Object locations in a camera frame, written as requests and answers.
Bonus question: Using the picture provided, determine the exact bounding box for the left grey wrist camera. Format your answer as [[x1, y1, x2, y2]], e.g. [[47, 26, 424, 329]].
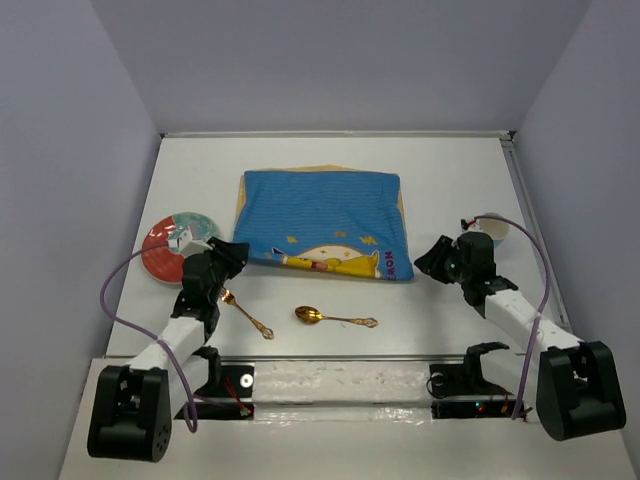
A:
[[167, 226, 211, 258]]

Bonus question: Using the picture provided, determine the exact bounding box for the gold spoon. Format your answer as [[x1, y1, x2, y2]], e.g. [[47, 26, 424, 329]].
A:
[[294, 306, 379, 328]]

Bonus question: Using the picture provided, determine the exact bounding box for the blue pikachu placemat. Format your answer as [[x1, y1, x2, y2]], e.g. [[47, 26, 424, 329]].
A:
[[233, 170, 413, 281]]

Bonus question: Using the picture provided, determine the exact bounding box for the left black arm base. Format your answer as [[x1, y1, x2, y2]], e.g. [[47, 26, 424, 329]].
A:
[[195, 363, 255, 421]]

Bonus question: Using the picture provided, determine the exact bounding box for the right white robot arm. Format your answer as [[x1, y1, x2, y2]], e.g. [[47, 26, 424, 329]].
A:
[[414, 232, 627, 441]]

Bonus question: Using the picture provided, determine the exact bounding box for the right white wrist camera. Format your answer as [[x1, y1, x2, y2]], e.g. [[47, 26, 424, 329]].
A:
[[460, 218, 482, 232]]

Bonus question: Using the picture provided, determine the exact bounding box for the gold fork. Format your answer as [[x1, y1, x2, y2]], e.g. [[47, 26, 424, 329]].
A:
[[220, 288, 275, 340]]

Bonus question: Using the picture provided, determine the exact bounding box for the red and teal plate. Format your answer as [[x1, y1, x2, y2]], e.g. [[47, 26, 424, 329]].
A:
[[141, 212, 220, 285]]

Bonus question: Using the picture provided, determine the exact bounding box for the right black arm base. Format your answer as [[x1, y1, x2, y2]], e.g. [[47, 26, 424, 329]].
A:
[[426, 363, 516, 420]]

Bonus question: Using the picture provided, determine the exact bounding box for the blue mug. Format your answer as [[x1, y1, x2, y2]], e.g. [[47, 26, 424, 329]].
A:
[[476, 212, 510, 247]]

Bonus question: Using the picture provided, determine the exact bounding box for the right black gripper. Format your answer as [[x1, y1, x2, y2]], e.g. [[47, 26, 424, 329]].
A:
[[411, 234, 470, 284]]

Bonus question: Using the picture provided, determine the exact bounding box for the metal table rail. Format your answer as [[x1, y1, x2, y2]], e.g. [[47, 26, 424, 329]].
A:
[[145, 131, 553, 360]]

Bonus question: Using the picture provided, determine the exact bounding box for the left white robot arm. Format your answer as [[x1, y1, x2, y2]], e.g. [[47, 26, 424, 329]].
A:
[[87, 237, 250, 462]]

